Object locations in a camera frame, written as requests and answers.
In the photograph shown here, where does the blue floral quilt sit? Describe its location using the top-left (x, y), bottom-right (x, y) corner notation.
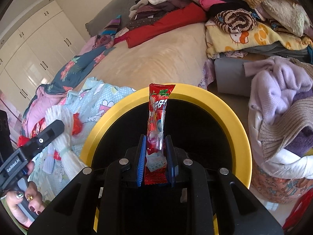
top-left (21, 35), bottom-right (116, 137)

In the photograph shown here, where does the yellow cartoon blanket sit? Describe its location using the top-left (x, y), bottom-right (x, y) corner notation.
top-left (205, 20), bottom-right (313, 59)

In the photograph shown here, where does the purple striped cloth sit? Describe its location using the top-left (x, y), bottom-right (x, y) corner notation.
top-left (101, 15), bottom-right (122, 36)

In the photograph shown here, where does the beige ribbed knit sweater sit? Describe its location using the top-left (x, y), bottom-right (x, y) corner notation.
top-left (259, 98), bottom-right (313, 162)

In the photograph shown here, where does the light blue cartoon blanket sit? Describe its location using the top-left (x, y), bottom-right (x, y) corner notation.
top-left (27, 77), bottom-right (137, 201)

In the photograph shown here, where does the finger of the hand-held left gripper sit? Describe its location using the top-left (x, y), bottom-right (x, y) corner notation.
top-left (18, 119), bottom-right (65, 157)

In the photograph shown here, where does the small red wrapper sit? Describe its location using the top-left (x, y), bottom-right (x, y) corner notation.
top-left (17, 136), bottom-right (31, 147)

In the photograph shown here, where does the beige bed sheet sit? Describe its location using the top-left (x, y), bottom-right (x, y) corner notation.
top-left (73, 22), bottom-right (213, 96)

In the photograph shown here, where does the grey headboard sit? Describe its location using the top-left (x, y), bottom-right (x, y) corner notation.
top-left (85, 0), bottom-right (140, 38)

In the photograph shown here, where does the red cloth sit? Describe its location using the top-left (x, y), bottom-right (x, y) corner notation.
top-left (114, 5), bottom-right (208, 49)

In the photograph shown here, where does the yellow bin with black bag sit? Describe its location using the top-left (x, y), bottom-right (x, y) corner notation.
top-left (79, 83), bottom-right (252, 235)

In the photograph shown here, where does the lilac floral cloth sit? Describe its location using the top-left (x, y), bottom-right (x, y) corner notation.
top-left (198, 59), bottom-right (216, 90)

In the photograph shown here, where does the red and white printed wrapper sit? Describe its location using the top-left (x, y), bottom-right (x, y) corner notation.
top-left (29, 117), bottom-right (47, 139)

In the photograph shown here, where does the grey folded cloth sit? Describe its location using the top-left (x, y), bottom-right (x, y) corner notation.
top-left (241, 40), bottom-right (313, 64)

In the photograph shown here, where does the brown striped scarf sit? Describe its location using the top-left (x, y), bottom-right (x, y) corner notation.
top-left (213, 8), bottom-right (258, 33)

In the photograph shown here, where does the lilac sweater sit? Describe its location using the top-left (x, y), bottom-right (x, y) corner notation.
top-left (243, 56), bottom-right (313, 128)

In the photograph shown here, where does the white wardrobe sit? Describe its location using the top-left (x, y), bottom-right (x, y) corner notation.
top-left (0, 0), bottom-right (86, 108)

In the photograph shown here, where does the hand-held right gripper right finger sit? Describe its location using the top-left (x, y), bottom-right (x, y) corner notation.
top-left (165, 135), bottom-right (284, 235)

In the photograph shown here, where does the maroon garment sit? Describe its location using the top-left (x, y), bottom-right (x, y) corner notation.
top-left (127, 0), bottom-right (193, 30)

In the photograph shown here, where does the cream sherpa garment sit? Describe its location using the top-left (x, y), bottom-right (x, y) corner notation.
top-left (262, 0), bottom-right (311, 37)

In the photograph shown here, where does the shiny red wrapper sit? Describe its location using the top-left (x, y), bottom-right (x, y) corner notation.
top-left (71, 113), bottom-right (84, 136)

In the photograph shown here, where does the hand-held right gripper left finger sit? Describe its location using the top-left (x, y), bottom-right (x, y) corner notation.
top-left (27, 134), bottom-right (147, 235)

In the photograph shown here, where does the red strawberry snack wrapper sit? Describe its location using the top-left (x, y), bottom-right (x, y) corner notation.
top-left (144, 83), bottom-right (176, 186)

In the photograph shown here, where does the person's left hand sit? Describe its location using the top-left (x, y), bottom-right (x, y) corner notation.
top-left (5, 163), bottom-right (47, 228)

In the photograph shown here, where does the grey storage box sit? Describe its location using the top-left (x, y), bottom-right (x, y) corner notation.
top-left (213, 57), bottom-right (255, 95)

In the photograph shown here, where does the pink printed laundry basket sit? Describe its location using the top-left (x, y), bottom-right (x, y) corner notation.
top-left (251, 162), bottom-right (311, 205)

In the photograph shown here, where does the white cloth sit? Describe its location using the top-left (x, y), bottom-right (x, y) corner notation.
top-left (248, 108), bottom-right (313, 179)

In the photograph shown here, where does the purple knit garment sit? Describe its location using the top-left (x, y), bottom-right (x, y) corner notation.
top-left (284, 92), bottom-right (313, 157)

